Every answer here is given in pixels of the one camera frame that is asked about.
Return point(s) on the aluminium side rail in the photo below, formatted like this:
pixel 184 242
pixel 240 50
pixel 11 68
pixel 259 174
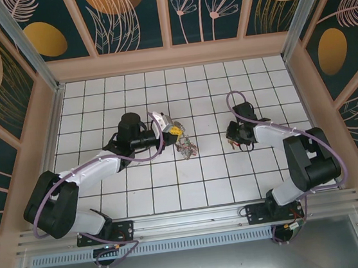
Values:
pixel 296 85
pixel 54 112

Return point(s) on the metal disc with keyrings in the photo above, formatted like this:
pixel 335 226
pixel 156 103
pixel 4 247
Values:
pixel 187 149

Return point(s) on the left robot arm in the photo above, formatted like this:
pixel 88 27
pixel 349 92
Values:
pixel 95 166

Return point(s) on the aluminium mounting rail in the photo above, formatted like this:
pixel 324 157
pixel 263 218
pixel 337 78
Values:
pixel 189 220

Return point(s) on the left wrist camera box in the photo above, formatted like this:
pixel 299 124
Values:
pixel 164 121

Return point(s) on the aluminium corner post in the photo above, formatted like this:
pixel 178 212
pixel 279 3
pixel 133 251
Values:
pixel 303 6
pixel 22 38

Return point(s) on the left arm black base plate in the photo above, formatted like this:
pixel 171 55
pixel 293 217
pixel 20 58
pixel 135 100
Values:
pixel 122 229

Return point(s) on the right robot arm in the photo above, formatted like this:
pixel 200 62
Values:
pixel 269 133

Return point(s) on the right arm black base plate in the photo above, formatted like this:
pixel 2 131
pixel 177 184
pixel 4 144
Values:
pixel 256 214

